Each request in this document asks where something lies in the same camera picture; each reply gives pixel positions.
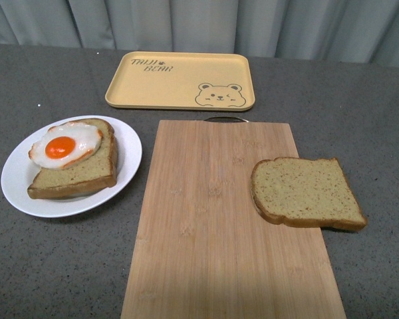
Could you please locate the bread slice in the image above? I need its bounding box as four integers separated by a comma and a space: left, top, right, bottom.
251, 157, 367, 231
27, 118, 118, 199

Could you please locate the white round plate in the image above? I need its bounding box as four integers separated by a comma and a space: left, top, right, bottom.
1, 115, 142, 218

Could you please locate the bamboo cutting board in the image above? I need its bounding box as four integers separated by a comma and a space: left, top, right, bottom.
121, 120, 345, 318

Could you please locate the yellow bear tray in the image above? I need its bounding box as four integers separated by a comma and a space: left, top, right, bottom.
105, 51, 255, 112

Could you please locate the fake fried egg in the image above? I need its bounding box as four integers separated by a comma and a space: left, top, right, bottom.
28, 121, 102, 169

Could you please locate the grey pleated curtain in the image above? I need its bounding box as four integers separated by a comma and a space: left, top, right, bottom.
0, 0, 399, 66

